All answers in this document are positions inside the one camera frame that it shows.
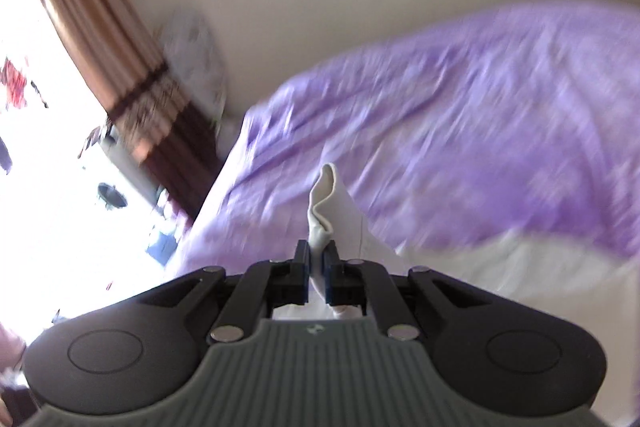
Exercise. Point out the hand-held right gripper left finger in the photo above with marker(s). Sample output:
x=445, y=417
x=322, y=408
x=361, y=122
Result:
x=305, y=278

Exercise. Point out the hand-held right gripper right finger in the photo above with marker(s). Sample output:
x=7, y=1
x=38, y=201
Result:
x=327, y=278

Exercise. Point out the white t-shirt with print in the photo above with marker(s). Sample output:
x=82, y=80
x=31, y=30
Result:
x=525, y=267

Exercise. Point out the purple blanket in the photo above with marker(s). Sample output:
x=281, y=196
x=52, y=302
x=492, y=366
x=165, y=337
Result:
x=450, y=122

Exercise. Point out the white washing machine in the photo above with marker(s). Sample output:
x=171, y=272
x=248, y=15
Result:
x=127, y=159

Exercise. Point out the floral fabric cover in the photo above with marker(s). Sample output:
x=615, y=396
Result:
x=197, y=57

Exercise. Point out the brown striped curtain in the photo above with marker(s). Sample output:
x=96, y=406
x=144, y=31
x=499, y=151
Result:
x=115, y=42

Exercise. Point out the red hanging clothing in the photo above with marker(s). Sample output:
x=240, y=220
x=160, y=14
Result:
x=14, y=84

